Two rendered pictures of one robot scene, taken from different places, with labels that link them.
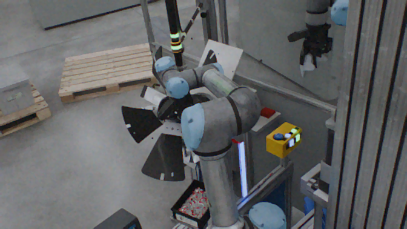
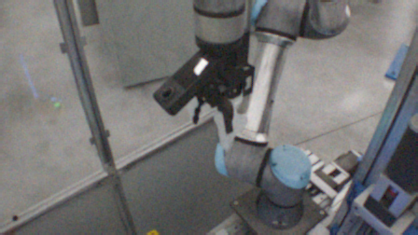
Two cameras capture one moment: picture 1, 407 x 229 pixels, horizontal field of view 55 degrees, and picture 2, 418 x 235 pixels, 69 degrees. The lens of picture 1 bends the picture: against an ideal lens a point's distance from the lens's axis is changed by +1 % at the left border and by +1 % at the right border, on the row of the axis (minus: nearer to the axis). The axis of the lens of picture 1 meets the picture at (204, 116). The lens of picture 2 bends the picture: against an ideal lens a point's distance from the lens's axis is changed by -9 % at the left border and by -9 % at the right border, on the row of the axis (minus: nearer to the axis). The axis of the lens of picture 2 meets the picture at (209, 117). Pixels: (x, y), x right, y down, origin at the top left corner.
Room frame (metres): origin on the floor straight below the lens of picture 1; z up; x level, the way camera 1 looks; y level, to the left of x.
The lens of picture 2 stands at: (1.34, 0.01, 1.92)
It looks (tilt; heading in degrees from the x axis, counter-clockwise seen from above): 42 degrees down; 270
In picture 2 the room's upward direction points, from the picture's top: straight up
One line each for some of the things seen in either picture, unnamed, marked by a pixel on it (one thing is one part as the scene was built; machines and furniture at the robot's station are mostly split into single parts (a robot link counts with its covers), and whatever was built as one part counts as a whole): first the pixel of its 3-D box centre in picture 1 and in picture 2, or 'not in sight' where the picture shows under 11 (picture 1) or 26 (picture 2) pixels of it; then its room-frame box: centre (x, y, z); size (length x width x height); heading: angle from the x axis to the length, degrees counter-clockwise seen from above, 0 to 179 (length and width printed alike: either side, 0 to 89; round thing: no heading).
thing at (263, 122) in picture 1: (246, 114); not in sight; (2.01, -0.26, 0.85); 0.36 x 0.24 x 0.03; 40
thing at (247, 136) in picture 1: (249, 165); not in sight; (2.01, -0.26, 0.42); 0.04 x 0.04 x 0.83; 40
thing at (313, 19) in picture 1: (317, 16); (217, 21); (1.33, -0.45, 1.70); 0.08 x 0.08 x 0.05
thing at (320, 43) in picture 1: (317, 38); (221, 65); (1.32, -0.45, 1.62); 0.09 x 0.08 x 0.12; 40
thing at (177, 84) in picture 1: (179, 82); not in sight; (1.25, 0.07, 1.55); 0.11 x 0.11 x 0.08; 15
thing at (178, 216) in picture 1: (198, 203); not in sight; (1.31, 0.09, 0.85); 0.22 x 0.17 x 0.07; 146
